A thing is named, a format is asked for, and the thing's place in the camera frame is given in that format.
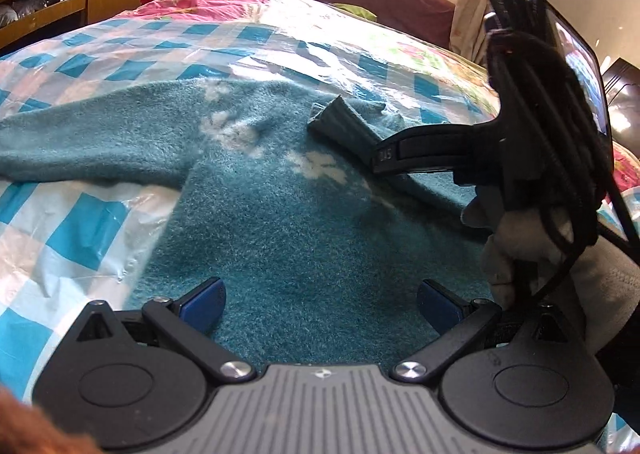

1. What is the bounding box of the teal fuzzy sweater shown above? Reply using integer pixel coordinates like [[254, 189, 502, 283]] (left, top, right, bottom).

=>
[[1, 79, 487, 367]]

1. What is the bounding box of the grey gloved right hand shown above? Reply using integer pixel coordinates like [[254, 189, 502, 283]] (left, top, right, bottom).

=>
[[461, 186, 639, 353]]

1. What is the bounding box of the blue checkered plastic sheet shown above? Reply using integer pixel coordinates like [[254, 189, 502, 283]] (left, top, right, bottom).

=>
[[1, 17, 487, 399]]

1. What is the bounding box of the pink floral bed quilt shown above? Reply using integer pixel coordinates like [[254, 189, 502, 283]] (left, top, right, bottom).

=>
[[117, 0, 497, 80]]

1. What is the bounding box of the phone on gripper mount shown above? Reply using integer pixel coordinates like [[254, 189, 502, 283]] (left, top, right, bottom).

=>
[[544, 0, 614, 140]]

